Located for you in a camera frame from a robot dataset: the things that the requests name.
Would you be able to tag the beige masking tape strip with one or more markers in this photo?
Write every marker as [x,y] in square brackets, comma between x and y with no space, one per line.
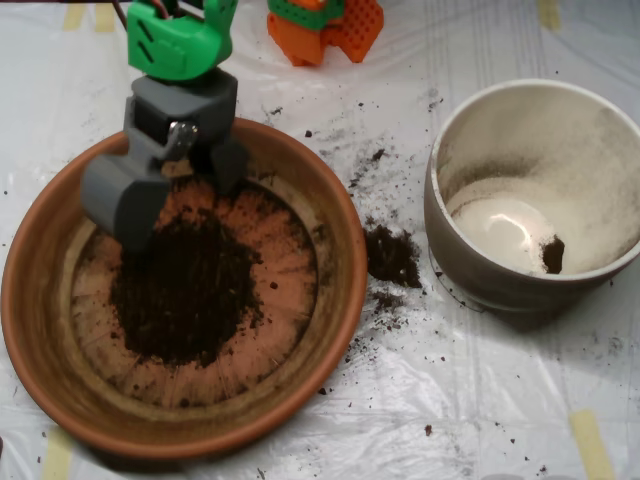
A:
[57,455]
[592,445]
[548,14]
[73,16]
[105,17]

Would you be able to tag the small spilled soil clump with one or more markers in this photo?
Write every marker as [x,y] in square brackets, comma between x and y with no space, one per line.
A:
[387,300]

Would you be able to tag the large spilled soil heap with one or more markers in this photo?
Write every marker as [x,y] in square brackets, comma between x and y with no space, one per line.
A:
[390,257]

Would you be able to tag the clear plastic cover sheet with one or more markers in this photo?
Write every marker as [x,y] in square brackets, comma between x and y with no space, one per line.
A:
[450,400]

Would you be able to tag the grey gripper black servo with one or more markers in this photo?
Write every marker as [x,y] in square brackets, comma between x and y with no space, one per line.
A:
[172,107]

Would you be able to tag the white round plant pot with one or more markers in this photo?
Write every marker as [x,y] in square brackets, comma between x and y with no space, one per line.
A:
[500,295]

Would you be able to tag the dark soil pile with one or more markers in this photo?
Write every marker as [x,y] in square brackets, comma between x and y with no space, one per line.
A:
[190,300]

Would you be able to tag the terracotta plant saucer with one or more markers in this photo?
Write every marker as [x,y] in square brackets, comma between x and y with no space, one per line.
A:
[40,300]

